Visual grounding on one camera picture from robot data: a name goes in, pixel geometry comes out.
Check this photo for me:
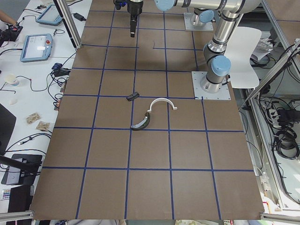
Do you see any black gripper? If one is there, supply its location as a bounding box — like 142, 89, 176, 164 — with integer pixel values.
114, 0, 143, 38

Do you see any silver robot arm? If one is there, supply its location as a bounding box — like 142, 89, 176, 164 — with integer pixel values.
190, 8, 215, 27
155, 0, 261, 95

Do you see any black power adapter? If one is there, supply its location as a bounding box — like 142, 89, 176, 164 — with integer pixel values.
73, 13, 86, 21

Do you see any small black plastic block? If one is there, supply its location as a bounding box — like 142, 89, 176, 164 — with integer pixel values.
126, 92, 140, 101

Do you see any far blue teach pendant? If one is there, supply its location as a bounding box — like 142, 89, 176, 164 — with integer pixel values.
36, 4, 62, 26

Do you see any blue teach pendant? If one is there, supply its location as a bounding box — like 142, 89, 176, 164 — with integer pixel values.
36, 4, 62, 26
20, 33, 53, 62

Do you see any near blue teach pendant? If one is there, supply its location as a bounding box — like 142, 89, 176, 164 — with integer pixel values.
20, 33, 53, 62

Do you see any olive curved brake shoe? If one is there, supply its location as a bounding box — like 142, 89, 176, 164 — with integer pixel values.
130, 112, 150, 131

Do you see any aluminium frame post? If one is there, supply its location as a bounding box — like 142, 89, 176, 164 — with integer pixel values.
53, 0, 82, 49

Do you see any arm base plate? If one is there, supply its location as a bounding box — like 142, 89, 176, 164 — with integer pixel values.
191, 71, 231, 100
184, 12, 214, 32

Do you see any white curved plastic bracket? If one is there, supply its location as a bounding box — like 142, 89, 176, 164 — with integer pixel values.
147, 97, 178, 113

